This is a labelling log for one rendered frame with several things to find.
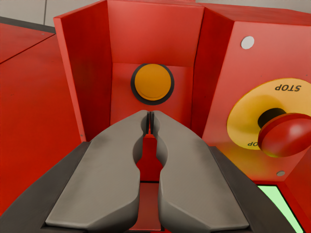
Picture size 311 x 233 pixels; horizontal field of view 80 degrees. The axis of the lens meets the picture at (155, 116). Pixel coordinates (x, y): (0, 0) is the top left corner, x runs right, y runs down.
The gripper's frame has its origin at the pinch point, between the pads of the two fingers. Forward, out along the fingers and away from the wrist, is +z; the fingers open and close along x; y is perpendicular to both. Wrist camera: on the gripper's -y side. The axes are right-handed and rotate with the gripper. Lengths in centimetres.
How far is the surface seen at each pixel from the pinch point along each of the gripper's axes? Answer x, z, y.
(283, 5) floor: 55, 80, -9
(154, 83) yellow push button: 0.4, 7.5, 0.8
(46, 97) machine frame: -21.6, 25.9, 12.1
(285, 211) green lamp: 13.2, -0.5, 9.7
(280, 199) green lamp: 13.4, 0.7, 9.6
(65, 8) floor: -36, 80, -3
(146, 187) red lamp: 0.0, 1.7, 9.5
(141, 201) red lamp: -0.4, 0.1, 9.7
